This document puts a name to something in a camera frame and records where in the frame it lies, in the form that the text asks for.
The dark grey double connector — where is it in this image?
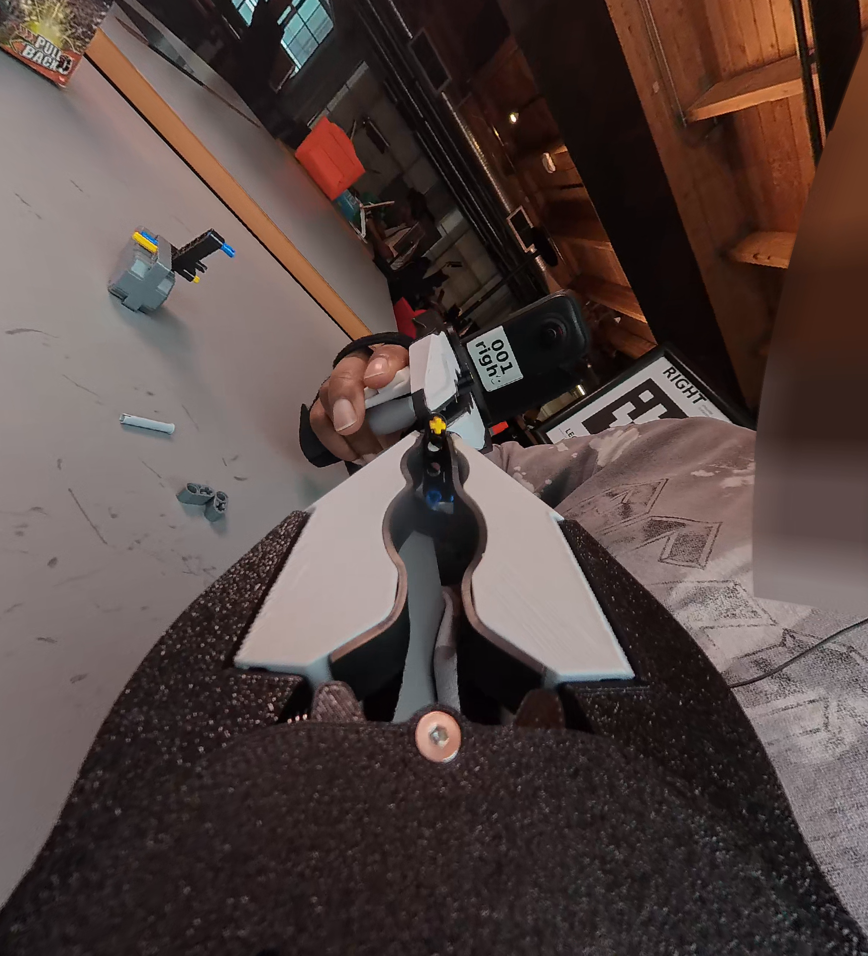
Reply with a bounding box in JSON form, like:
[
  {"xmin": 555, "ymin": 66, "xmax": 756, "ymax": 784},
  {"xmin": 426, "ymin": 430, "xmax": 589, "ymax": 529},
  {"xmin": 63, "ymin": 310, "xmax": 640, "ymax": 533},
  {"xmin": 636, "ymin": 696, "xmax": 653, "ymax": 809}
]
[{"xmin": 176, "ymin": 481, "xmax": 229, "ymax": 521}]

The person's right hand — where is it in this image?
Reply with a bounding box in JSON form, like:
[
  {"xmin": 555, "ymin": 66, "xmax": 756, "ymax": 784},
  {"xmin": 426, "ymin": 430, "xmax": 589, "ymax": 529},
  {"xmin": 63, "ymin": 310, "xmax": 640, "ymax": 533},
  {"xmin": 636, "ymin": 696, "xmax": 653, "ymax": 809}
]
[{"xmin": 307, "ymin": 340, "xmax": 413, "ymax": 468}]

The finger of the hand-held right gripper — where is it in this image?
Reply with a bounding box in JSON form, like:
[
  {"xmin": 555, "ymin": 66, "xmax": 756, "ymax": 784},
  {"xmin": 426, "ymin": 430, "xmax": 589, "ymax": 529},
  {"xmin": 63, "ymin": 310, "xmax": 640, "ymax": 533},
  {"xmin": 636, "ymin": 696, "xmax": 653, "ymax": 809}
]
[
  {"xmin": 441, "ymin": 399, "xmax": 489, "ymax": 451},
  {"xmin": 408, "ymin": 332, "xmax": 471, "ymax": 419}
]

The thin black cable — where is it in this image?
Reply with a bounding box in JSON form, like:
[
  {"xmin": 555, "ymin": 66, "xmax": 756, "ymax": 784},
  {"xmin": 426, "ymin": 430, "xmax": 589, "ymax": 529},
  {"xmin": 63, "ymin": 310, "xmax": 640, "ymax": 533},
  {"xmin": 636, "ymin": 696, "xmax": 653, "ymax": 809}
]
[{"xmin": 729, "ymin": 616, "xmax": 868, "ymax": 688}]

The multi-pane window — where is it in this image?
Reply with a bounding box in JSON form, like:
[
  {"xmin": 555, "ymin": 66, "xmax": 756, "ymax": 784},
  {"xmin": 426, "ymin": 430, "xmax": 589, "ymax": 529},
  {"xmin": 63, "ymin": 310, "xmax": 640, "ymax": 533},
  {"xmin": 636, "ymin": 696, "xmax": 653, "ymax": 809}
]
[{"xmin": 232, "ymin": 0, "xmax": 334, "ymax": 72}]

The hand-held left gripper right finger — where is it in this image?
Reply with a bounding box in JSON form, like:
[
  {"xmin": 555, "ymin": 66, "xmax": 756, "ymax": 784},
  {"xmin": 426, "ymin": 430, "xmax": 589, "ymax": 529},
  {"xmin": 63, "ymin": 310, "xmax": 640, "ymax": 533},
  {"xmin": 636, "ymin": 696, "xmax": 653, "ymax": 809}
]
[{"xmin": 445, "ymin": 437, "xmax": 638, "ymax": 692}]

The person's right forearm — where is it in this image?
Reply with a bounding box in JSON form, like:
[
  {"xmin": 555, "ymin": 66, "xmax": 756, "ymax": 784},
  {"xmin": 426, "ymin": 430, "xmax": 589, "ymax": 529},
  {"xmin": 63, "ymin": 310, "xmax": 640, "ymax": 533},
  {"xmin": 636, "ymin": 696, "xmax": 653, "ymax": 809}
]
[{"xmin": 495, "ymin": 417, "xmax": 760, "ymax": 524}]

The framed black white sign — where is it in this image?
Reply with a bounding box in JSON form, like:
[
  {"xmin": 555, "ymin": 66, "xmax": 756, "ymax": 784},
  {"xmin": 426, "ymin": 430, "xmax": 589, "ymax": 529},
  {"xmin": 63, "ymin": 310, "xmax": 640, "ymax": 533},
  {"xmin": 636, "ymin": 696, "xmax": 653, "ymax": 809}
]
[{"xmin": 535, "ymin": 345, "xmax": 755, "ymax": 447}]

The person's patterned grey sweatshirt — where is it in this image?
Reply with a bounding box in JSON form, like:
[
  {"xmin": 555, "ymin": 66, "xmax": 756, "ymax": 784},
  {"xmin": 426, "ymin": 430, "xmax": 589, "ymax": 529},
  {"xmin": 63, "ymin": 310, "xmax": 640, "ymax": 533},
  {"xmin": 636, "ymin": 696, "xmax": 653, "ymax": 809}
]
[{"xmin": 576, "ymin": 478, "xmax": 868, "ymax": 956}]

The toy truck set box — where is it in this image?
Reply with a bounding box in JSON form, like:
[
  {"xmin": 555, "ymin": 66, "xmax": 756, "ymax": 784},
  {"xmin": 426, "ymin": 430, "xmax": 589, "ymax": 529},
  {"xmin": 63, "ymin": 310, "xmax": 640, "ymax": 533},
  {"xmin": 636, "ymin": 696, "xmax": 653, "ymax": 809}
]
[{"xmin": 0, "ymin": 0, "xmax": 114, "ymax": 89}]

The black beam with blue pin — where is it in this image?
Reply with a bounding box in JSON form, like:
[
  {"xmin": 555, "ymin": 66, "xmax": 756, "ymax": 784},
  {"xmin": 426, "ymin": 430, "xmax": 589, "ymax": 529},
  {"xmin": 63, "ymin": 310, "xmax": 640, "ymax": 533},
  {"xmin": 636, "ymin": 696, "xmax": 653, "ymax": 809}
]
[{"xmin": 419, "ymin": 429, "xmax": 459, "ymax": 516}]

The grey toy motor assembly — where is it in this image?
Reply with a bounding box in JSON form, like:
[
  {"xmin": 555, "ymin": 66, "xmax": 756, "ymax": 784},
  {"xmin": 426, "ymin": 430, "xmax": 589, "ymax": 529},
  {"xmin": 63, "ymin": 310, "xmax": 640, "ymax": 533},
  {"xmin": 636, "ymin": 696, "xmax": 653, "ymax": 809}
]
[{"xmin": 108, "ymin": 228, "xmax": 237, "ymax": 315}]

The grey desk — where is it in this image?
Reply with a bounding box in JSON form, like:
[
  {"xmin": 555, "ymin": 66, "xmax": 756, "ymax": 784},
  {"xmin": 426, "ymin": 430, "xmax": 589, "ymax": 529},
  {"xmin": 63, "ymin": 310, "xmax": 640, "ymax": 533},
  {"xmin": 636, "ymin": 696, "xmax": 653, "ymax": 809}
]
[{"xmin": 0, "ymin": 22, "xmax": 405, "ymax": 950}]

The orange bag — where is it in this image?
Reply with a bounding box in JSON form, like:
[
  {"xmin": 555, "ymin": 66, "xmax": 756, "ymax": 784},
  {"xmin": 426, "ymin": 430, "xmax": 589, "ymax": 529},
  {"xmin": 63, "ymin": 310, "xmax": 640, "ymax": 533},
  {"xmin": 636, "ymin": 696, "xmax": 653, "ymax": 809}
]
[{"xmin": 296, "ymin": 116, "xmax": 366, "ymax": 199}]

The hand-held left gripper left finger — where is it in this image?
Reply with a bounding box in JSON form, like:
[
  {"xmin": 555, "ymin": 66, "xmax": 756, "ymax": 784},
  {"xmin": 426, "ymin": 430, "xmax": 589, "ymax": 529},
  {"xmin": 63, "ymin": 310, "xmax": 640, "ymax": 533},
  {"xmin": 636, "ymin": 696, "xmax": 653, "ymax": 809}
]
[{"xmin": 234, "ymin": 437, "xmax": 435, "ymax": 688}]

